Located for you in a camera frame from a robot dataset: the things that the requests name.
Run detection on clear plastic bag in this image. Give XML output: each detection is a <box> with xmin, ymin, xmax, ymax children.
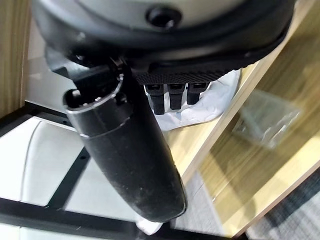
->
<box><xmin>231</xmin><ymin>91</ymin><xmax>301</xmax><ymax>150</ymax></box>

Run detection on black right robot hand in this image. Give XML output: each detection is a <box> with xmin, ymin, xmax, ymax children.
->
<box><xmin>29</xmin><ymin>0</ymin><xmax>296</xmax><ymax>224</ymax></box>

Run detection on grey woven rug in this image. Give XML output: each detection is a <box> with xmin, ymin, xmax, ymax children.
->
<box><xmin>172</xmin><ymin>172</ymin><xmax>320</xmax><ymax>240</ymax></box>

